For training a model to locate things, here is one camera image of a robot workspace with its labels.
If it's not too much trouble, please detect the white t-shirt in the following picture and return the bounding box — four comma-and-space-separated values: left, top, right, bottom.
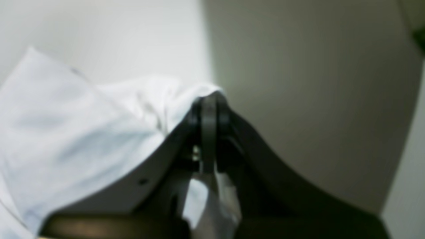
1, 48, 222, 239

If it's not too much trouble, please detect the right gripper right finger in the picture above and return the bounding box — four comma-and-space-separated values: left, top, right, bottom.
215, 93, 389, 239

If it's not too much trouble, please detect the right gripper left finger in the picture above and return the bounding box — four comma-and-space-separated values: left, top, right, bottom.
39, 96, 217, 239

